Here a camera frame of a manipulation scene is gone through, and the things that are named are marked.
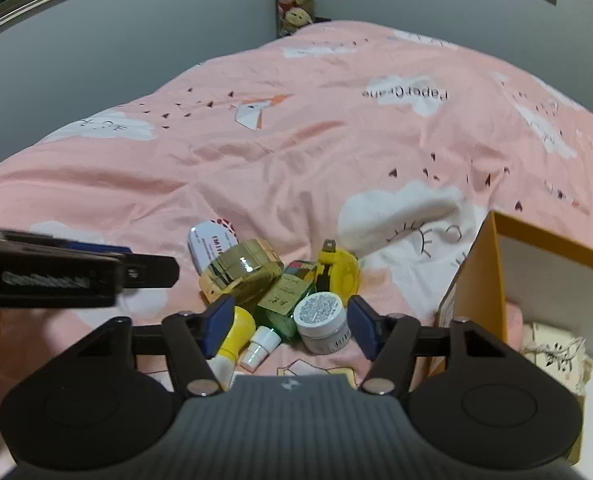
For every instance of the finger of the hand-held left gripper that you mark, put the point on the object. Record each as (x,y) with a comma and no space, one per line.
(151,271)
(99,248)

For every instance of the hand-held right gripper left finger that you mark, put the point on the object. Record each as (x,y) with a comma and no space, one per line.
(219,325)

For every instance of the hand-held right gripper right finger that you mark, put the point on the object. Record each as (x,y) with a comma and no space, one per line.
(366,327)

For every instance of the small white jar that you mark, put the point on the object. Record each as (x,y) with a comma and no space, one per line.
(321,322)

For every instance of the yellow tape measure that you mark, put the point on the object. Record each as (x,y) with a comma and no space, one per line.
(341,272)

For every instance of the white round tin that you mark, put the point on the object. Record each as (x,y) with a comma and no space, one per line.
(209,242)

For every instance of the green glass bottle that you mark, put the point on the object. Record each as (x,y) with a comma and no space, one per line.
(284,305)

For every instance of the orange cardboard box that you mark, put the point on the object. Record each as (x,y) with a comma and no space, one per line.
(481,280)

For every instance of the yellow cap tube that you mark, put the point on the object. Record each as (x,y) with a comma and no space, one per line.
(236,332)

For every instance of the small white bottle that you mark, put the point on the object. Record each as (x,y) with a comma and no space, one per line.
(259,347)

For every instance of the gold faceted jar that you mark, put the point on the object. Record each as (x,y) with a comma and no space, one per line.
(239,270)

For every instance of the pink printed blanket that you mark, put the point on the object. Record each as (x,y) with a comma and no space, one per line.
(301,135)

